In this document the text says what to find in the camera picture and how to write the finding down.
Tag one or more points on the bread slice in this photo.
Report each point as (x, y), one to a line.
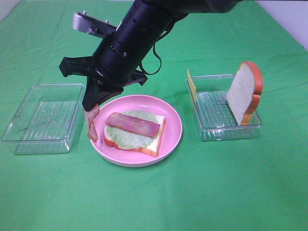
(127, 141)
(244, 94)

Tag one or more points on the pink plate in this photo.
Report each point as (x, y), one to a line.
(170, 138)

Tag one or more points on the clear plastic tray left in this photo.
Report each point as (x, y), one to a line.
(48, 121)

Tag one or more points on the clear plastic tray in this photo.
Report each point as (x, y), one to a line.
(48, 121)
(214, 119)

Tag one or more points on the bread slice bottom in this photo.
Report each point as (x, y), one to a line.
(127, 141)

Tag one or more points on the green tablecloth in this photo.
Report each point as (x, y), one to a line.
(258, 184)

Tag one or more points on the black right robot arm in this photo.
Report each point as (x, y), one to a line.
(154, 19)

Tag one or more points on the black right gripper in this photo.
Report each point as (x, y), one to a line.
(113, 63)

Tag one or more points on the bread slice top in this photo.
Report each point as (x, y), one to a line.
(244, 94)

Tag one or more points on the clear plastic tray right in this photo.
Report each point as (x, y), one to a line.
(214, 119)

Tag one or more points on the green lettuce leaf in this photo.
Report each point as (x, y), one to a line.
(141, 114)

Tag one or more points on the bacon strip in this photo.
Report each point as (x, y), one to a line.
(133, 124)
(89, 118)

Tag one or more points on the yellow cheese slice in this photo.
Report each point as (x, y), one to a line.
(191, 86)

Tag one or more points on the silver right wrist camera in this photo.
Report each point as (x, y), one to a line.
(92, 26)

